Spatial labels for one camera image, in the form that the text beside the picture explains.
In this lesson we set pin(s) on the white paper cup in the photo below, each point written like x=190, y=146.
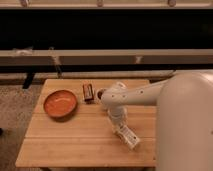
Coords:
x=99, y=96

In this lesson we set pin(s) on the grey horizontal rail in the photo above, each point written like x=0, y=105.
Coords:
x=116, y=57

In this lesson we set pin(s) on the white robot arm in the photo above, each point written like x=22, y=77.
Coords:
x=184, y=122

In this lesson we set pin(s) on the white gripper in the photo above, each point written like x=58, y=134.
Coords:
x=117, y=116

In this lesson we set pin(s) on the orange ceramic bowl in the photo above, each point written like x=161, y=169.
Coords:
x=60, y=103

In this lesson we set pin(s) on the wooden table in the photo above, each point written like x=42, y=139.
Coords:
x=86, y=139

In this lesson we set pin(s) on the white plastic bottle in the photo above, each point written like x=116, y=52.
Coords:
x=127, y=135

